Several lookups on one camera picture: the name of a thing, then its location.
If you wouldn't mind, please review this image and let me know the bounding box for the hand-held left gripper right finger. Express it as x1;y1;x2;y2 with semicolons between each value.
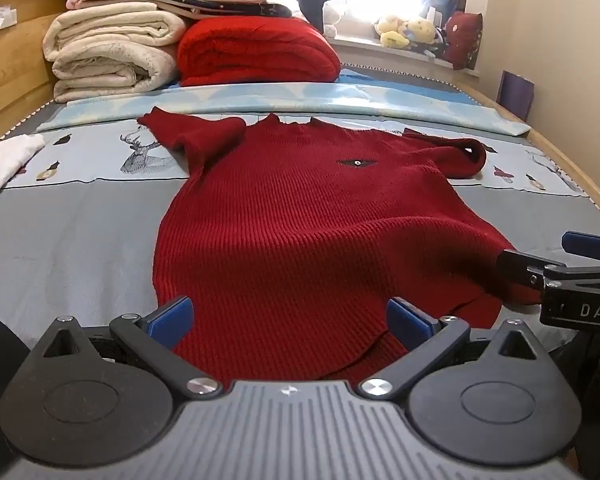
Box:
359;298;556;402

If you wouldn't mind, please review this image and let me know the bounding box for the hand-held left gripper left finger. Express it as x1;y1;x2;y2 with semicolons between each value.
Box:
32;296;223;402

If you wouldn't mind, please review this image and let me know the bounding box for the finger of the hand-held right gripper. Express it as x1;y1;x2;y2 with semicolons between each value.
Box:
496;248;569;294
561;231;600;264

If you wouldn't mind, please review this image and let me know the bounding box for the red knit sweater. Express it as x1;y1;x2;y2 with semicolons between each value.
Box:
137;106;542;382

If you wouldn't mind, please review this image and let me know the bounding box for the person's right forearm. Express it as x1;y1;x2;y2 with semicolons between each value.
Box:
552;328;600;480

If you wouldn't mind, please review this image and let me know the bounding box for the purple bag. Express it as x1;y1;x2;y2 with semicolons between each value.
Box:
499;70;536;123

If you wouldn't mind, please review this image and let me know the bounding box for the white folded garment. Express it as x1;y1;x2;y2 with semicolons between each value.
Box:
0;133;47;206

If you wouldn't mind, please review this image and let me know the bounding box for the red plush cushion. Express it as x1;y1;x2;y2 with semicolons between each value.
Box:
441;10;484;72

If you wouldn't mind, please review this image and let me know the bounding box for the dark small plush toy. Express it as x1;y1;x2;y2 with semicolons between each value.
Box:
411;35;449;59

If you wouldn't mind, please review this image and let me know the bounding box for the light blue folded sheet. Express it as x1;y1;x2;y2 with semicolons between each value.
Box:
36;81;532;137

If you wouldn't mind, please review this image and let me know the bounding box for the cream folded blanket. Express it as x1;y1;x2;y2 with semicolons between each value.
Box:
44;7;187;63
51;40;180;104

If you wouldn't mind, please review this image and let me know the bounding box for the yellow bear plush toy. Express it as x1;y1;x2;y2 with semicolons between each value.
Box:
404;16;437;45

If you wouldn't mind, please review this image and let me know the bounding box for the yellow duck plush toy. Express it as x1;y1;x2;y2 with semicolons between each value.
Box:
375;13;412;51

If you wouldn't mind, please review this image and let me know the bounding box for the red folded blanket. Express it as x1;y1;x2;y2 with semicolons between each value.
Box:
176;16;342;88

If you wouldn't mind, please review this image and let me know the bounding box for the white plush toy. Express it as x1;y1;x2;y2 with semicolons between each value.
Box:
324;2;347;37

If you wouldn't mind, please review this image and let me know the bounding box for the dark star-trimmed folded blanket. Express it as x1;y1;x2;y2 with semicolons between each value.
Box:
67;0;295;21

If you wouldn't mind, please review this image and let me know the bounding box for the wooden bed frame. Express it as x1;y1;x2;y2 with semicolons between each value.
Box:
0;0;600;223

